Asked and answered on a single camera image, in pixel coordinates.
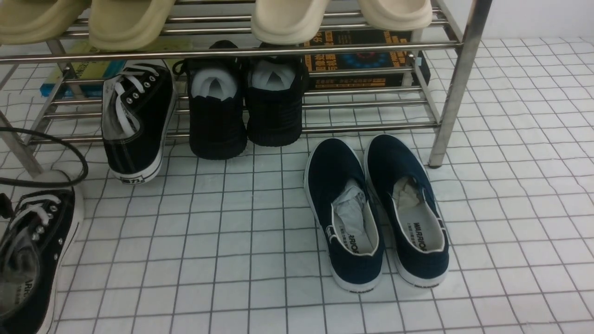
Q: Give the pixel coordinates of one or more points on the cream foam slipper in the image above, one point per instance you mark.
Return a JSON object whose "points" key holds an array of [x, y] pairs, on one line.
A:
{"points": [[397, 15], [287, 22]]}

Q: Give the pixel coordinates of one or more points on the metal shoe rack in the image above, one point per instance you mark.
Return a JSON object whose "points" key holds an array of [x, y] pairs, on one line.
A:
{"points": [[67, 91]]}

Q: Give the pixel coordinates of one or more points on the navy slip-on shoe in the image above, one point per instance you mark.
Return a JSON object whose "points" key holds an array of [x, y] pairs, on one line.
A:
{"points": [[401, 185], [336, 189]]}

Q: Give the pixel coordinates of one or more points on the black knit shoe left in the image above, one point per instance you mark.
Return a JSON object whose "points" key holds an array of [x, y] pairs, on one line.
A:
{"points": [[215, 99]]}

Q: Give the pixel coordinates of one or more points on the black knit shoe right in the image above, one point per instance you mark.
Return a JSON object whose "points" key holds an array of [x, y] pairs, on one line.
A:
{"points": [[275, 86]]}

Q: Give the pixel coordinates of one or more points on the olive foam slipper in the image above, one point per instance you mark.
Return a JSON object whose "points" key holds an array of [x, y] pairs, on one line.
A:
{"points": [[33, 21], [127, 25]]}

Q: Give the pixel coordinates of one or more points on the yellow blue box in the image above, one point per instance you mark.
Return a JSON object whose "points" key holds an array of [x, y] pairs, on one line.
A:
{"points": [[106, 69]]}

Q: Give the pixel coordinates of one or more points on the black lace-up sneaker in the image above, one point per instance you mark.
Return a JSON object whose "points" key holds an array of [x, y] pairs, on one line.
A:
{"points": [[137, 105], [41, 229]]}

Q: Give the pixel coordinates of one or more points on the black knit shoe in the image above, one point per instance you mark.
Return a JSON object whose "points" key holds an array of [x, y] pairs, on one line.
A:
{"points": [[275, 86], [215, 99]]}

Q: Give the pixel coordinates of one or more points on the black orange box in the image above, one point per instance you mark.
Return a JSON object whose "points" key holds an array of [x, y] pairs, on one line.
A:
{"points": [[357, 62]]}

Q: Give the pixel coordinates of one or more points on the navy slip-on shoe right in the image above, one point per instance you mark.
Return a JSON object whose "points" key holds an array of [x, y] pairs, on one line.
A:
{"points": [[401, 185]]}

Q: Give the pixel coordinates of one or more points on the olive foam slipper far left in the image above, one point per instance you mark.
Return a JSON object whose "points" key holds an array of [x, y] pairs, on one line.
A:
{"points": [[33, 21]]}

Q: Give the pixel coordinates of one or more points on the cream foam slipper far right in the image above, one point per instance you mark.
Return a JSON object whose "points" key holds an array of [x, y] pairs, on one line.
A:
{"points": [[397, 15]]}

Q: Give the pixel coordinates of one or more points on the navy slip-on shoe left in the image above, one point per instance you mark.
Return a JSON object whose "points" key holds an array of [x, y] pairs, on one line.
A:
{"points": [[336, 189]]}

